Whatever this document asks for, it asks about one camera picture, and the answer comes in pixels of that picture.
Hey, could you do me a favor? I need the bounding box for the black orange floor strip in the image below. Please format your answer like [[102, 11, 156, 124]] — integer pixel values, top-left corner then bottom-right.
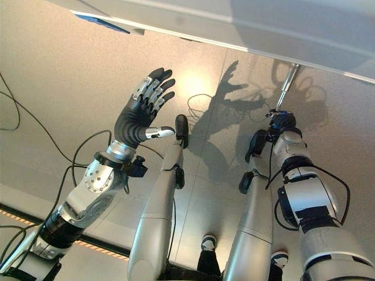
[[0, 203, 130, 262]]

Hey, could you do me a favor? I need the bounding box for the thin looped floor cable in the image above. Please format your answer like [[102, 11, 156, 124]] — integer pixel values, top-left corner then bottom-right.
[[186, 92, 272, 124]]

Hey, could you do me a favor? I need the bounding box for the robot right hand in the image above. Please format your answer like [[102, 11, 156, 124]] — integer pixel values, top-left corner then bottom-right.
[[268, 109, 297, 135]]

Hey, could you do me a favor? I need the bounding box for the robot leg silver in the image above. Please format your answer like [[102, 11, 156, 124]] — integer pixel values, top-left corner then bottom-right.
[[127, 114, 190, 281], [222, 128, 277, 281]]

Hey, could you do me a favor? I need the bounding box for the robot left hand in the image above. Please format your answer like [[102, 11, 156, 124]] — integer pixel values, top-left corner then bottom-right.
[[114, 67, 177, 147]]

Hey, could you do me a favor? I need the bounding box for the white hospital bed frame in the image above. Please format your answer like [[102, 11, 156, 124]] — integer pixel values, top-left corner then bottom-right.
[[46, 0, 375, 85]]

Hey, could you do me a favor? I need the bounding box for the robot left leg silver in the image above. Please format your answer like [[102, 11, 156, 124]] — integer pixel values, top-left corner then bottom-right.
[[127, 114, 190, 281]]

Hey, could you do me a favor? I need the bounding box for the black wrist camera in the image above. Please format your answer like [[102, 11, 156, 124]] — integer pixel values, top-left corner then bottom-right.
[[127, 155, 148, 179]]

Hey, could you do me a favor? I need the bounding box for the blue label on bed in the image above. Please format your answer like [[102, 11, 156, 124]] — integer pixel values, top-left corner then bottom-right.
[[76, 13, 131, 35]]

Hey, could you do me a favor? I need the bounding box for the black floor cable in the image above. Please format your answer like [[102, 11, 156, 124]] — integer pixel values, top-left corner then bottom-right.
[[0, 91, 113, 264], [0, 72, 21, 132]]

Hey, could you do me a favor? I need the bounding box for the robot right leg silver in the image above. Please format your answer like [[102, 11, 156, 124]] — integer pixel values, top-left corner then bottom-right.
[[222, 128, 277, 281]]

